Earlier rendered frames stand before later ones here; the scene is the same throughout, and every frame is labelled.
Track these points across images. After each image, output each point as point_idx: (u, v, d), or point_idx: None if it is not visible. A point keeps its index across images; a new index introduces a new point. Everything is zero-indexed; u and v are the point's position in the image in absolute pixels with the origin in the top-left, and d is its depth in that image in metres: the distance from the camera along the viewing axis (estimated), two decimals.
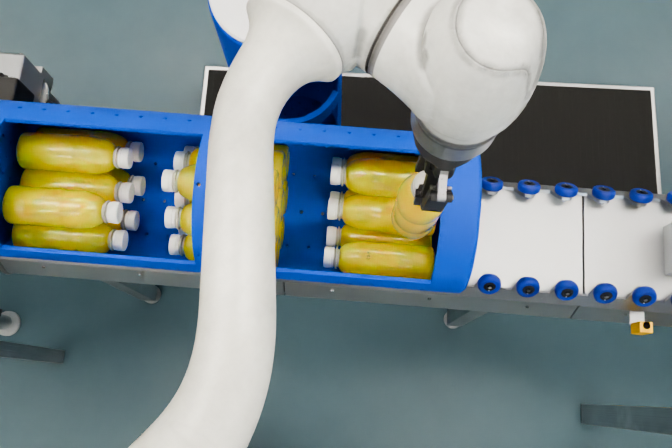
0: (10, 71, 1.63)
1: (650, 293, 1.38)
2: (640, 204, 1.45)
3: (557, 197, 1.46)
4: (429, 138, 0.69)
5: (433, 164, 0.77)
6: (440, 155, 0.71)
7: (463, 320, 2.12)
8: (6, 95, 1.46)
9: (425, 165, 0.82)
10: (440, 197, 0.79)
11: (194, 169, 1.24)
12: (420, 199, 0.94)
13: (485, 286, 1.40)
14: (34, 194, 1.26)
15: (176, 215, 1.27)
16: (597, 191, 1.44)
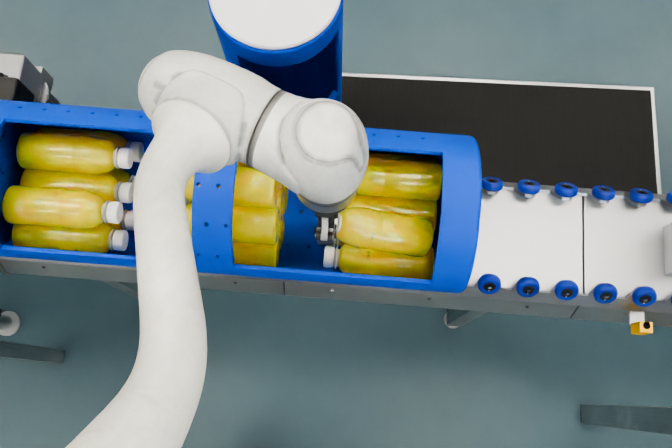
0: (10, 71, 1.63)
1: (650, 293, 1.38)
2: (640, 204, 1.45)
3: (557, 197, 1.46)
4: (302, 197, 0.94)
5: (315, 213, 1.01)
6: (313, 209, 0.96)
7: (463, 320, 2.12)
8: (6, 95, 1.46)
9: None
10: (323, 237, 1.03)
11: None
12: None
13: (485, 286, 1.40)
14: (34, 194, 1.26)
15: None
16: (597, 191, 1.44)
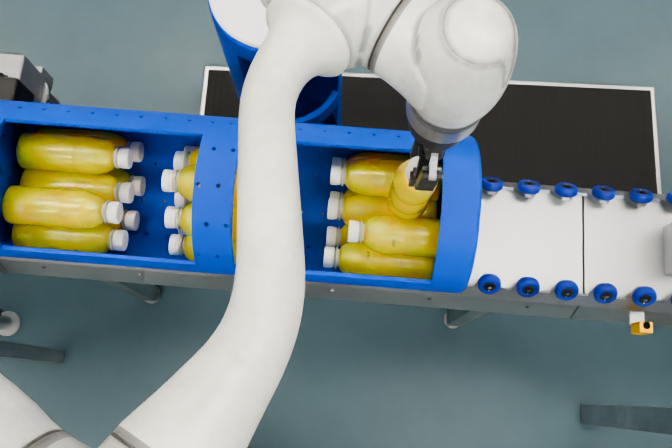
0: (10, 71, 1.63)
1: (650, 293, 1.38)
2: (640, 204, 1.45)
3: (557, 197, 1.46)
4: (421, 123, 0.81)
5: (425, 147, 0.89)
6: (431, 138, 0.84)
7: (463, 320, 2.12)
8: (6, 95, 1.46)
9: (418, 149, 0.94)
10: (431, 176, 0.91)
11: (194, 169, 1.24)
12: (414, 181, 1.06)
13: (485, 286, 1.40)
14: (34, 194, 1.26)
15: (176, 215, 1.27)
16: (597, 191, 1.44)
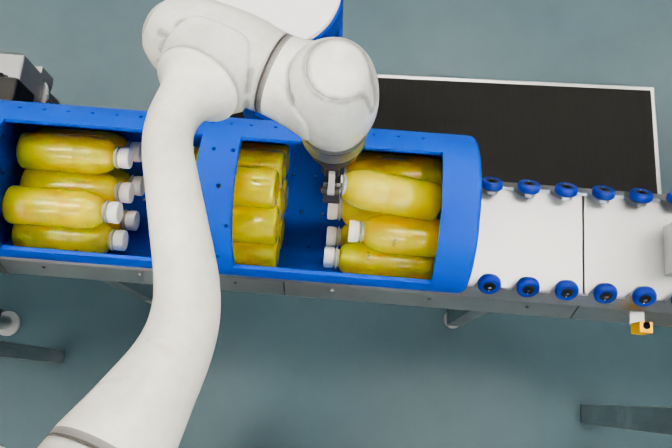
0: (10, 71, 1.63)
1: (650, 293, 1.38)
2: (640, 204, 1.45)
3: (557, 197, 1.46)
4: (310, 146, 0.92)
5: (322, 166, 0.99)
6: (321, 159, 0.94)
7: (463, 320, 2.12)
8: (6, 95, 1.46)
9: (321, 166, 1.05)
10: (329, 191, 1.02)
11: None
12: None
13: (485, 286, 1.40)
14: (34, 194, 1.26)
15: None
16: (597, 191, 1.44)
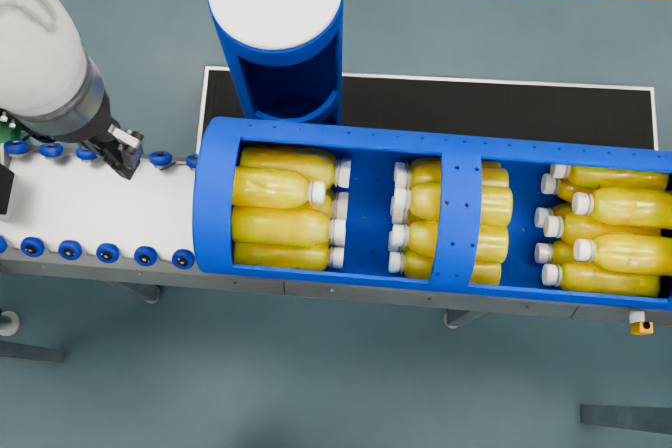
0: None
1: None
2: None
3: None
4: (61, 117, 0.66)
5: (97, 133, 0.73)
6: (86, 117, 0.68)
7: (463, 320, 2.12)
8: None
9: (96, 146, 0.79)
10: (135, 144, 0.77)
11: (429, 187, 1.23)
12: (126, 170, 0.91)
13: None
14: (263, 212, 1.26)
15: (405, 233, 1.26)
16: None
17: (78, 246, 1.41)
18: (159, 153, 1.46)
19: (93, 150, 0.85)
